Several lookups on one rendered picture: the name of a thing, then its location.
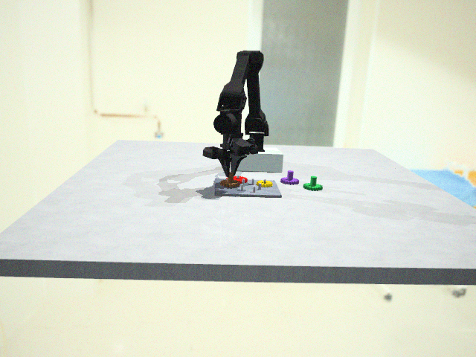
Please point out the purple gear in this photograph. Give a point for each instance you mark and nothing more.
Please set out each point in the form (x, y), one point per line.
(289, 179)

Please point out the yellow gear with black stripe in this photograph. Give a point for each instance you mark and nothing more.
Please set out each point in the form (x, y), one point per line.
(264, 184)

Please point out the red gear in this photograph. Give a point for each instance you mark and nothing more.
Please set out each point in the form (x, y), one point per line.
(240, 179)

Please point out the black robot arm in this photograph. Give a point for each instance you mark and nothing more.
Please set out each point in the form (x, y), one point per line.
(233, 99)

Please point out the green gear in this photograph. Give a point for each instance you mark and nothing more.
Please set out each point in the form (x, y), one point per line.
(312, 185)

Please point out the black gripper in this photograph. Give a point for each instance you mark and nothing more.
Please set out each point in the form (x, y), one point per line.
(225, 156)

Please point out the brown gear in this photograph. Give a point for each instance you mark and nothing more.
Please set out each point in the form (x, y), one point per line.
(230, 182)

